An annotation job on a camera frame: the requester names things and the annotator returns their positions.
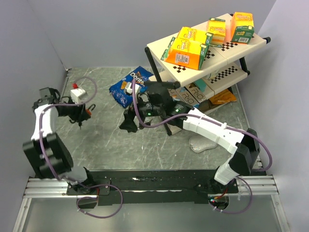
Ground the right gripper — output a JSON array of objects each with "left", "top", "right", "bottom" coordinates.
[{"left": 119, "top": 91, "right": 164, "bottom": 132}]

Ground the orange padlock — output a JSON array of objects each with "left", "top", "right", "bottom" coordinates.
[{"left": 83, "top": 104, "right": 96, "bottom": 116}]

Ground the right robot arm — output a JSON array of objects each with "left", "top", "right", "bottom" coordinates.
[{"left": 119, "top": 81, "right": 259, "bottom": 193}]

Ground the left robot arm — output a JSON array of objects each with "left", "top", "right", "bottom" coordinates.
[{"left": 23, "top": 85, "right": 96, "bottom": 194}]

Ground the blue Doritos chip bag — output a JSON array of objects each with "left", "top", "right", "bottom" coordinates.
[{"left": 109, "top": 66, "right": 153, "bottom": 108}]

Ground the teal box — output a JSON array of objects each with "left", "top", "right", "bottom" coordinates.
[{"left": 194, "top": 78, "right": 207, "bottom": 92}]

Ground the front orange yellow carton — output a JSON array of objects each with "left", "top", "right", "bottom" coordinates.
[{"left": 161, "top": 37, "right": 210, "bottom": 70}]

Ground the orange flat packet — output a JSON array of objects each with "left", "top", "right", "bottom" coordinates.
[{"left": 209, "top": 89, "right": 237, "bottom": 105}]

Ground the rear yellow carton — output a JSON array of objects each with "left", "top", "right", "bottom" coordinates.
[{"left": 177, "top": 27, "right": 213, "bottom": 44}]

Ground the small yellow green carton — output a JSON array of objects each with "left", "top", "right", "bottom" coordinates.
[{"left": 206, "top": 18, "right": 226, "bottom": 45}]

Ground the tall orange green carton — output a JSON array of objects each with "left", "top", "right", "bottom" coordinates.
[{"left": 230, "top": 12, "right": 254, "bottom": 44}]

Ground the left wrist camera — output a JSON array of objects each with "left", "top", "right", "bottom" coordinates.
[{"left": 70, "top": 83, "right": 88, "bottom": 104}]

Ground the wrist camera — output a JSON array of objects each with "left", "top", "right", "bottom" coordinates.
[
  {"left": 70, "top": 83, "right": 88, "bottom": 104},
  {"left": 124, "top": 82, "right": 140, "bottom": 99}
]

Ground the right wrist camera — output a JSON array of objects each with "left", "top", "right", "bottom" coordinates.
[{"left": 124, "top": 82, "right": 140, "bottom": 99}]

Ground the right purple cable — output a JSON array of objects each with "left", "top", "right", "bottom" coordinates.
[{"left": 131, "top": 78, "right": 273, "bottom": 215}]

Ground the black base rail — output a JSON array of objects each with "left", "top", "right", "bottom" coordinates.
[{"left": 67, "top": 170, "right": 239, "bottom": 206}]

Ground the black frame beige shelf rack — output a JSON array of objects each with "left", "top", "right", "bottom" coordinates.
[{"left": 144, "top": 12, "right": 271, "bottom": 114}]

